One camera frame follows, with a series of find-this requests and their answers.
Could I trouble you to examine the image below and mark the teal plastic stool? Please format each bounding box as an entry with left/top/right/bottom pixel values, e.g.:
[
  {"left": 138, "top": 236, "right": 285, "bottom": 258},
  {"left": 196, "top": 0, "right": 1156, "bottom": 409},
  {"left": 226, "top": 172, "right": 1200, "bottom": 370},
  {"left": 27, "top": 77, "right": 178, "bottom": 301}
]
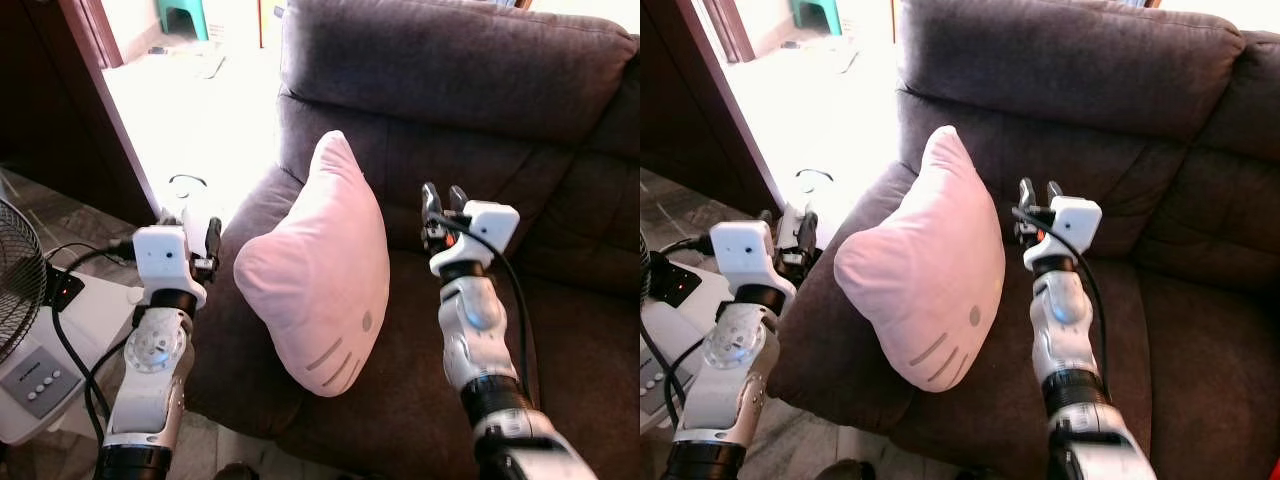
[
  {"left": 158, "top": 0, "right": 209, "bottom": 41},
  {"left": 790, "top": 0, "right": 843, "bottom": 36}
]

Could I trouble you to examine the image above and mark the black power strip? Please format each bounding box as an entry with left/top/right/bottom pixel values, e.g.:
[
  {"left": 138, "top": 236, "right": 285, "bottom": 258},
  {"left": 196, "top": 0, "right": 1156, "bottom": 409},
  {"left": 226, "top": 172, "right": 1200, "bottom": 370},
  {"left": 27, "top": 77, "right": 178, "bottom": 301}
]
[
  {"left": 648, "top": 258, "right": 701, "bottom": 308},
  {"left": 45, "top": 265, "right": 86, "bottom": 311}
]

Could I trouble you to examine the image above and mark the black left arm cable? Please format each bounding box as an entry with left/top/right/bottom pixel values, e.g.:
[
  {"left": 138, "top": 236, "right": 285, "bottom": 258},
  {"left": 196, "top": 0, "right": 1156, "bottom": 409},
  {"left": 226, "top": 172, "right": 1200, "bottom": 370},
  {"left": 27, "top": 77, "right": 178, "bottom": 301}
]
[
  {"left": 640, "top": 235, "right": 717, "bottom": 429},
  {"left": 45, "top": 240, "right": 137, "bottom": 446}
]

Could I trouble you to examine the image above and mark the pink cat face pillow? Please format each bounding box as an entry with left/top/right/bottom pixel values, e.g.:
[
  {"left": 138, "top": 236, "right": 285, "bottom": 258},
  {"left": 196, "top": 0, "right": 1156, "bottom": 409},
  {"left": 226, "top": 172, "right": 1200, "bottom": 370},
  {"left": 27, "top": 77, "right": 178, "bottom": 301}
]
[
  {"left": 233, "top": 130, "right": 391, "bottom": 398},
  {"left": 833, "top": 125, "right": 1007, "bottom": 393}
]

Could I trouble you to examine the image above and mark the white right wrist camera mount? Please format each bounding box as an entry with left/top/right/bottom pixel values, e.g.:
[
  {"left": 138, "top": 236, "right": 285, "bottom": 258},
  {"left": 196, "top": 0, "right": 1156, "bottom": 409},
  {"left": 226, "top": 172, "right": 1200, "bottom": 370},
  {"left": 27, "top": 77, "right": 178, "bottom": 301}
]
[
  {"left": 458, "top": 200, "right": 521, "bottom": 266},
  {"left": 1022, "top": 196, "right": 1103, "bottom": 271}
]

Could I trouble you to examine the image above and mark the brown suede sofa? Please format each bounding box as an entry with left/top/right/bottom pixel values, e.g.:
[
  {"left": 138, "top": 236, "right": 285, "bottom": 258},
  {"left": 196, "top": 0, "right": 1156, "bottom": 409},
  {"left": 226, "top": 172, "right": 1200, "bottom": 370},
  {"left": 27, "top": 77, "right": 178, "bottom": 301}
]
[
  {"left": 768, "top": 0, "right": 1280, "bottom": 480},
  {"left": 185, "top": 0, "right": 641, "bottom": 480}
]

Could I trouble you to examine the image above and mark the dark brown wooden door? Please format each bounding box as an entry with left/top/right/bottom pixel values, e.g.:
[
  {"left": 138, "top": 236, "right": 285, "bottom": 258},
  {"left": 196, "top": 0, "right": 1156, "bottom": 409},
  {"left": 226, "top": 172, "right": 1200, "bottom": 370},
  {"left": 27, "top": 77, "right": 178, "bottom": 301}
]
[
  {"left": 640, "top": 0, "right": 786, "bottom": 216},
  {"left": 0, "top": 0, "right": 161, "bottom": 226}
]

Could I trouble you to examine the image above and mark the white and black floor appliance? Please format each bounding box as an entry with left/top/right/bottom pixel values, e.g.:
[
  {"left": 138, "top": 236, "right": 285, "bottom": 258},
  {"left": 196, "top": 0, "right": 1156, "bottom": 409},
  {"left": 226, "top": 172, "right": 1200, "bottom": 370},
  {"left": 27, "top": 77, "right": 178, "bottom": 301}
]
[
  {"left": 165, "top": 173, "right": 223, "bottom": 236},
  {"left": 778, "top": 168, "right": 837, "bottom": 243}
]

